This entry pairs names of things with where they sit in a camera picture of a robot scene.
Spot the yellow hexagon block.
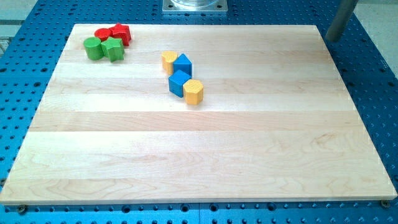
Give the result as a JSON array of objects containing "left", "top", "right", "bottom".
[{"left": 183, "top": 79, "right": 204, "bottom": 105}]

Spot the blue cube block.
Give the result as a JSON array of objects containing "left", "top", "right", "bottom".
[{"left": 169, "top": 70, "right": 191, "bottom": 98}]

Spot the blue triangle block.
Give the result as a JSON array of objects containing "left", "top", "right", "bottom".
[{"left": 173, "top": 54, "right": 192, "bottom": 77}]

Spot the yellow heart block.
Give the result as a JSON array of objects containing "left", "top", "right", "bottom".
[{"left": 161, "top": 51, "right": 178, "bottom": 75}]

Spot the light wooden board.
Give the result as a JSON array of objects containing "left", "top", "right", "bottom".
[{"left": 1, "top": 24, "right": 397, "bottom": 205}]

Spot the green star block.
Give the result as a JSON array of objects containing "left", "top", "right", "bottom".
[{"left": 101, "top": 37, "right": 124, "bottom": 62}]

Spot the red star block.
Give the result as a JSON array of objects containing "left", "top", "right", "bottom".
[{"left": 109, "top": 23, "right": 132, "bottom": 46}]

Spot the red cylinder block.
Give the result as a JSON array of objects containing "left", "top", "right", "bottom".
[{"left": 94, "top": 28, "right": 112, "bottom": 42}]

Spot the green cylinder block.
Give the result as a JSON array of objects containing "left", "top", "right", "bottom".
[{"left": 83, "top": 37, "right": 104, "bottom": 60}]

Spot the grey metal rod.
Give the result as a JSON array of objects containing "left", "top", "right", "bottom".
[{"left": 325, "top": 0, "right": 358, "bottom": 42}]

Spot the left board stop bolt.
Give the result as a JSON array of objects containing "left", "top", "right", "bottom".
[{"left": 16, "top": 205, "right": 28, "bottom": 215}]

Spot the board stop bolt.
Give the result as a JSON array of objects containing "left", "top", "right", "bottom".
[
  {"left": 16, "top": 205, "right": 28, "bottom": 215},
  {"left": 380, "top": 200, "right": 391, "bottom": 208}
]

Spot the right board stop bolt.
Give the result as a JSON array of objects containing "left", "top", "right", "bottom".
[{"left": 380, "top": 200, "right": 391, "bottom": 208}]

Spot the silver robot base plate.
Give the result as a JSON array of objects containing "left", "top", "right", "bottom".
[{"left": 162, "top": 0, "right": 228, "bottom": 13}]

